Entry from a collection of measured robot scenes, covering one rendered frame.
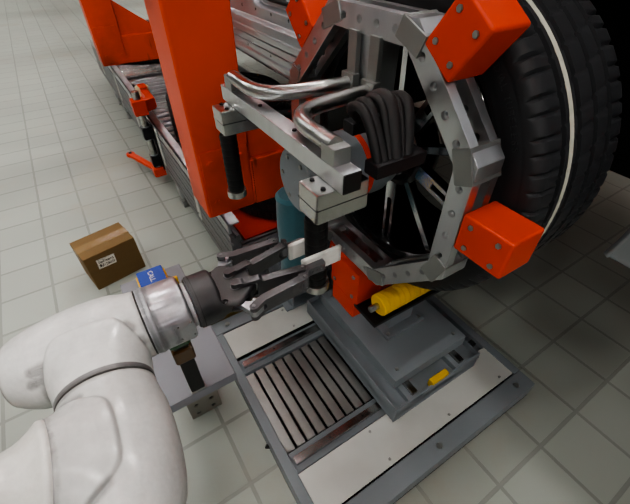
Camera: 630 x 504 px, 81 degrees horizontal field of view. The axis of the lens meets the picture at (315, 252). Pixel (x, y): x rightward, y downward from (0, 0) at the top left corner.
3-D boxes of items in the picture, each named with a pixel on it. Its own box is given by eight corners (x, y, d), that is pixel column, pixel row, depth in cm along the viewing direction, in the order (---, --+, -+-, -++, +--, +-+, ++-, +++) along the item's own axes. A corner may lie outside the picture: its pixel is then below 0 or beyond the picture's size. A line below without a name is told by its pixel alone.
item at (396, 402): (472, 367, 127) (481, 351, 120) (392, 424, 112) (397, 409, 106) (379, 278, 158) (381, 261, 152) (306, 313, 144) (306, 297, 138)
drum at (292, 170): (397, 197, 79) (409, 134, 70) (313, 230, 71) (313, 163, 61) (358, 169, 88) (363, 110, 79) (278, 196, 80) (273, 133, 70)
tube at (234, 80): (359, 96, 69) (364, 30, 62) (265, 118, 61) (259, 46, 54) (309, 71, 80) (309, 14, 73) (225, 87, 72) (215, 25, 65)
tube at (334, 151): (438, 135, 56) (456, 58, 49) (333, 169, 49) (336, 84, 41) (366, 99, 67) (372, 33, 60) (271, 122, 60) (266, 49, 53)
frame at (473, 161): (446, 321, 80) (555, 33, 44) (424, 334, 77) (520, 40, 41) (312, 200, 114) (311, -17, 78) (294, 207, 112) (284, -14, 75)
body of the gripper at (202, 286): (185, 302, 56) (242, 278, 60) (205, 342, 51) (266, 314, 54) (173, 266, 51) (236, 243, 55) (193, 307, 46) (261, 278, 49)
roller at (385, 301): (459, 279, 102) (465, 263, 99) (375, 325, 91) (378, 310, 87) (443, 266, 106) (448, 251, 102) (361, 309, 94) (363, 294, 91)
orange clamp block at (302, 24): (344, 22, 75) (327, -19, 75) (311, 27, 72) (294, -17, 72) (330, 44, 82) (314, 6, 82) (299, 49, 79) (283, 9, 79)
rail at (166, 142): (255, 262, 153) (249, 219, 138) (234, 271, 149) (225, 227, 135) (127, 90, 309) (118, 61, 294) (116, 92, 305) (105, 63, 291)
